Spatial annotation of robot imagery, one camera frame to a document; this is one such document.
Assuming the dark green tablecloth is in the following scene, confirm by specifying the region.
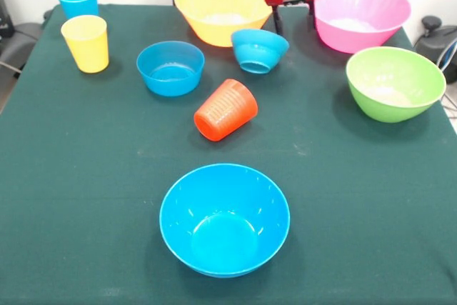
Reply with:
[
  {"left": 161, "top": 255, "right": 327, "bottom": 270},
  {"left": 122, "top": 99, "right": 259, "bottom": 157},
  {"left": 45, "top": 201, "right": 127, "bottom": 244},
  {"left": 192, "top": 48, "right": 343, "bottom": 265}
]
[{"left": 0, "top": 4, "right": 457, "bottom": 305}]

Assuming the yellow plastic cup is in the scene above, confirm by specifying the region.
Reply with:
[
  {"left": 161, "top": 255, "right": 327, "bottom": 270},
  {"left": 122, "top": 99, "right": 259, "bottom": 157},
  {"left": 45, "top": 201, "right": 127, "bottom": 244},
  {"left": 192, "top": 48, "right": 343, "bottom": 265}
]
[{"left": 60, "top": 14, "right": 109, "bottom": 74}]

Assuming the tangle of floor cables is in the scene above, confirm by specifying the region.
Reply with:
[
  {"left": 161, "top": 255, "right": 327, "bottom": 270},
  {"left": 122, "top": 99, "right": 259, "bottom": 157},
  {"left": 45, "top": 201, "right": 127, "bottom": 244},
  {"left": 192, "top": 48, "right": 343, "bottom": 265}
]
[{"left": 437, "top": 39, "right": 457, "bottom": 113}]

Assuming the lime green plastic bowl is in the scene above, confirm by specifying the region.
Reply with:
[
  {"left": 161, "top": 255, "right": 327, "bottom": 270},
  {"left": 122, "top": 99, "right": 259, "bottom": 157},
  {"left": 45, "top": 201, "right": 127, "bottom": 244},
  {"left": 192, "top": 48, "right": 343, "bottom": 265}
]
[{"left": 345, "top": 46, "right": 447, "bottom": 124}]

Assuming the red-orange plastic cup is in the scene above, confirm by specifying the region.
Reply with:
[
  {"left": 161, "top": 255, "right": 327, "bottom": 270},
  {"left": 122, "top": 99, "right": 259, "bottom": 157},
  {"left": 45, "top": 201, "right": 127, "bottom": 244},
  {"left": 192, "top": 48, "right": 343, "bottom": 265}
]
[{"left": 194, "top": 79, "right": 259, "bottom": 142}]

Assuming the small cyan plastic bowl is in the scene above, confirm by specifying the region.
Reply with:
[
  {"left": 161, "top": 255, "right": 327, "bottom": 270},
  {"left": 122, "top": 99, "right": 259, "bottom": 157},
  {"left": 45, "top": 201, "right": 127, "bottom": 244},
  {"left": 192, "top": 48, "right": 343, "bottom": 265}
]
[{"left": 231, "top": 28, "right": 290, "bottom": 75}]

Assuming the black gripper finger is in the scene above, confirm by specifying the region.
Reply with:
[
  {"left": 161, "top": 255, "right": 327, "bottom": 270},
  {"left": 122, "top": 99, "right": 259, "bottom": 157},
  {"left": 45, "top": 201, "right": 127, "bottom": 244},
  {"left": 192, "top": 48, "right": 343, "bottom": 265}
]
[
  {"left": 307, "top": 0, "right": 318, "bottom": 31},
  {"left": 272, "top": 4, "right": 286, "bottom": 36}
]

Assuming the orange plastic bowl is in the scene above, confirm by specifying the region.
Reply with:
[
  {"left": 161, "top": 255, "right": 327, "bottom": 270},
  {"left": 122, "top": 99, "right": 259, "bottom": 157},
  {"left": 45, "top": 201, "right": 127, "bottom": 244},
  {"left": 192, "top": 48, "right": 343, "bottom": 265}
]
[{"left": 174, "top": 0, "right": 276, "bottom": 48}]

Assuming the magenta pink plastic bowl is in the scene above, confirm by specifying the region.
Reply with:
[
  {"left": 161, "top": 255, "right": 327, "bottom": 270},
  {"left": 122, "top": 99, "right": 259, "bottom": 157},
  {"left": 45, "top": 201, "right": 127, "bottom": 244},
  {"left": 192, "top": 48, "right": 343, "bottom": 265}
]
[{"left": 307, "top": 0, "right": 412, "bottom": 54}]

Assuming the gray pedestal foot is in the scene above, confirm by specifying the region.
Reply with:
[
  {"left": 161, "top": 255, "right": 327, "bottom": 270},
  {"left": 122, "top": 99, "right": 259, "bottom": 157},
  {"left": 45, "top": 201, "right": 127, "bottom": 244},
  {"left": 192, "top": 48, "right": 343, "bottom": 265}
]
[
  {"left": 0, "top": 21, "right": 47, "bottom": 70},
  {"left": 413, "top": 15, "right": 457, "bottom": 83}
]

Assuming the medium translucent blue bowl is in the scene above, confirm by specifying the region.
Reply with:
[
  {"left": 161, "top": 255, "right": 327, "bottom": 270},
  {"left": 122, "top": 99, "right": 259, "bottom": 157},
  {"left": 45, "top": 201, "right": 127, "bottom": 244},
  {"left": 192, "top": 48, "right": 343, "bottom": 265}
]
[{"left": 136, "top": 41, "right": 206, "bottom": 98}]

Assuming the large blue plastic bowl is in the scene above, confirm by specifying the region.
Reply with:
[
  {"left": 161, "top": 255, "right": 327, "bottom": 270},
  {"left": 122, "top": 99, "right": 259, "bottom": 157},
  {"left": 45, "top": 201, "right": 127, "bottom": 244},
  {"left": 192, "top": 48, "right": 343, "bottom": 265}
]
[{"left": 159, "top": 163, "right": 291, "bottom": 279}]

